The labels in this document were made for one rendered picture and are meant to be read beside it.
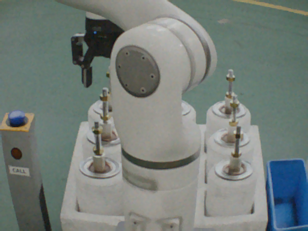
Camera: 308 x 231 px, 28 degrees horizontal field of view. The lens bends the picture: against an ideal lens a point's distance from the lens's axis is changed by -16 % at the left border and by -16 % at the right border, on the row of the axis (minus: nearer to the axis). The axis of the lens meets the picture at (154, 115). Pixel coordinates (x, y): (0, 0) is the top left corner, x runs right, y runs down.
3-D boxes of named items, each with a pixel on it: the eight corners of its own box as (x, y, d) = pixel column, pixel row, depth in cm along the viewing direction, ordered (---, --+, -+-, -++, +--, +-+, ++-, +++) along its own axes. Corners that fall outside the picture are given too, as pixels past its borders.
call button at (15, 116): (23, 128, 123) (22, 118, 122) (6, 127, 123) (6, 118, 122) (27, 118, 126) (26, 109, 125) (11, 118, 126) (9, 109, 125)
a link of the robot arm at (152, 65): (171, 41, 71) (168, 187, 79) (217, 21, 78) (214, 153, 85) (101, 26, 76) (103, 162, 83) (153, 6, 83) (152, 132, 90)
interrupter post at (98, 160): (104, 165, 124) (103, 149, 123) (107, 172, 122) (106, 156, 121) (91, 166, 123) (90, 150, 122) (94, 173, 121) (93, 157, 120)
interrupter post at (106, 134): (113, 141, 132) (112, 124, 131) (100, 141, 132) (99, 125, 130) (112, 134, 134) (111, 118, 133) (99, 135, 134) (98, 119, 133)
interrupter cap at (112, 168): (114, 156, 127) (114, 153, 127) (126, 178, 120) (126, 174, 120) (75, 160, 125) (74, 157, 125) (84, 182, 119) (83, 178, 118)
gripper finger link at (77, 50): (82, 31, 127) (87, 59, 129) (74, 32, 128) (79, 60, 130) (74, 36, 125) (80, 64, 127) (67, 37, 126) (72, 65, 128)
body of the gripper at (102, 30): (76, 15, 120) (74, 60, 124) (116, 17, 117) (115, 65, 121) (95, 3, 126) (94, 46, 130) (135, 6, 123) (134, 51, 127)
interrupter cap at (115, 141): (128, 147, 130) (128, 143, 130) (88, 148, 129) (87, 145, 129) (124, 127, 137) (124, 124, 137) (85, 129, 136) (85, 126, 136)
